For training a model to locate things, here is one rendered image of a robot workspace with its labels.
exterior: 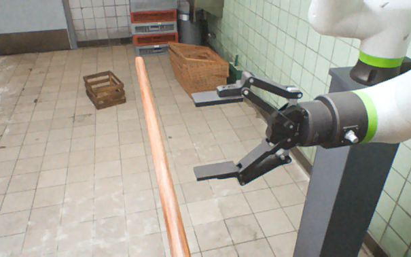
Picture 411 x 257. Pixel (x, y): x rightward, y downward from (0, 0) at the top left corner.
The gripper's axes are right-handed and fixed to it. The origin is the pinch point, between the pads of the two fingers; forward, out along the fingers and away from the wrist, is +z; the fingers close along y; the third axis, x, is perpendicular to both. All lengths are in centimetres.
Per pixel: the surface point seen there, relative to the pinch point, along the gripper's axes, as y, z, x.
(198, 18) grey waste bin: 89, -92, 411
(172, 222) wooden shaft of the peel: 13.2, 5.9, -3.6
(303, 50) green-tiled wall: 51, -112, 164
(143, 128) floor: 133, 2, 222
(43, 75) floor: 133, 109, 370
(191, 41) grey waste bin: 120, -82, 410
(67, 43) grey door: 125, 88, 461
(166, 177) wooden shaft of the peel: 13.2, 5.2, 8.0
